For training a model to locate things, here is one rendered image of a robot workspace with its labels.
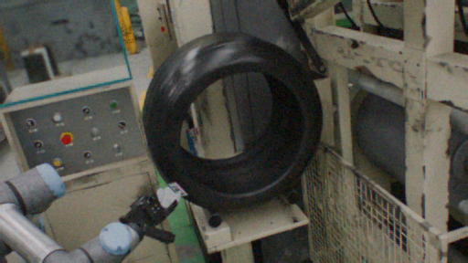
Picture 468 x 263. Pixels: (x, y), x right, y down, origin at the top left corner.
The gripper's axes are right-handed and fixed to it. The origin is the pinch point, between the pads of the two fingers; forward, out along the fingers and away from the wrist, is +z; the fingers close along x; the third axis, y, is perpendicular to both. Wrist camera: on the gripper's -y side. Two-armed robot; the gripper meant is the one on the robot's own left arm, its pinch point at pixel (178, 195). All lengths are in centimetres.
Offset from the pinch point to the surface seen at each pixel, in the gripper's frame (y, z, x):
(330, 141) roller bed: -26, 69, -12
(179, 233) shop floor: -73, 77, 138
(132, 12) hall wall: 133, 633, 682
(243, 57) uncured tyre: 26.9, 25.1, -28.9
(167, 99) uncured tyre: 27.5, 7.1, -11.4
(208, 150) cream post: -2.9, 37.2, 19.6
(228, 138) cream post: -2.9, 44.0, 13.7
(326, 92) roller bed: -6, 72, -19
